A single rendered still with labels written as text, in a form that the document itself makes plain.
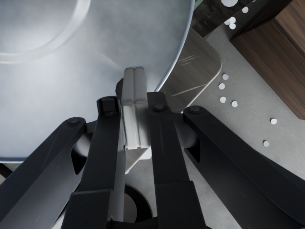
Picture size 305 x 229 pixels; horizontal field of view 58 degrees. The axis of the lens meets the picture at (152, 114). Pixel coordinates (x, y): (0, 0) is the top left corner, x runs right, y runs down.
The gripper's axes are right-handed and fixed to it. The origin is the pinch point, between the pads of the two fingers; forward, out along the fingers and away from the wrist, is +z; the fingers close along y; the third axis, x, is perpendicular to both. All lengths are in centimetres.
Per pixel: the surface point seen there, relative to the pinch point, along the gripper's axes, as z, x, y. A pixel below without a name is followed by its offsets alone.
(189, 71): 4.4, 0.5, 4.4
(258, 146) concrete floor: 69, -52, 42
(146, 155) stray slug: 13.6, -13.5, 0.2
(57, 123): 3.1, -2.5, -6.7
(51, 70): 4.5, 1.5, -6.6
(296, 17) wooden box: 49, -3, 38
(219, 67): 4.4, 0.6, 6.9
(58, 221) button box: 12.5, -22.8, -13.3
